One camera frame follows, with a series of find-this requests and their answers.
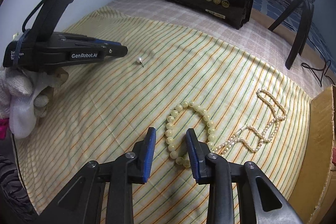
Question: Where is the pink plaid bed sheet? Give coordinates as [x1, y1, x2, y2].
[108, 0, 335, 98]

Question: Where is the yellow striped cloth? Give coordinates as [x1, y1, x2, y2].
[17, 7, 311, 223]

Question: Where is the white gloved left hand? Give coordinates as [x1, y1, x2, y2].
[1, 68, 68, 140]

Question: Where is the cardboard box tray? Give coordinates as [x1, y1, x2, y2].
[289, 85, 335, 223]

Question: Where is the pearl earring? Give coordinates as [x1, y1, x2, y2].
[136, 57, 144, 67]

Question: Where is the cream bead bracelet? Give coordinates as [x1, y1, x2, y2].
[165, 100, 217, 168]

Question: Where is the long small pearl necklace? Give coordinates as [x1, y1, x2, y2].
[212, 88, 288, 156]

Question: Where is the black tripod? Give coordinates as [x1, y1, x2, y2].
[267, 0, 317, 71]

